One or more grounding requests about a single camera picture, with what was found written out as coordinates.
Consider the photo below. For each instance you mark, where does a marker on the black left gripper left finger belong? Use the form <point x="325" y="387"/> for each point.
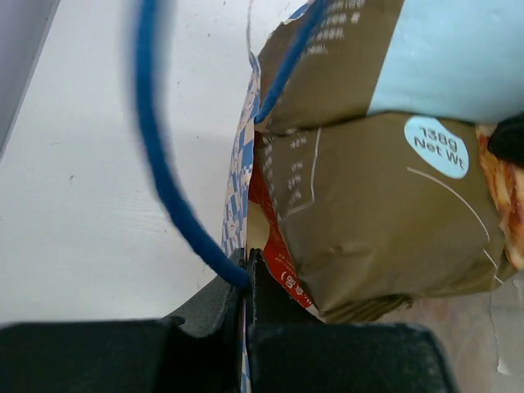
<point x="196" y="348"/>

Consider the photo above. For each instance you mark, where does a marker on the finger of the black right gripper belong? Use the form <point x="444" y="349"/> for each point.
<point x="507" y="141"/>

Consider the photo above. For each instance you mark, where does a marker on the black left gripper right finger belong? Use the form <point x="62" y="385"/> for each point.
<point x="289" y="350"/>

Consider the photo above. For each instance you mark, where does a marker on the blue cassava chips bag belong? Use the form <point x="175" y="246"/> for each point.
<point x="375" y="154"/>

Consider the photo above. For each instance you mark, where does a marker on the white paper bag blue handles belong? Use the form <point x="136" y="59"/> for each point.
<point x="480" y="333"/>

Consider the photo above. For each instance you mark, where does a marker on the red chips bag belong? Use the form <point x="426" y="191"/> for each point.
<point x="263" y="233"/>

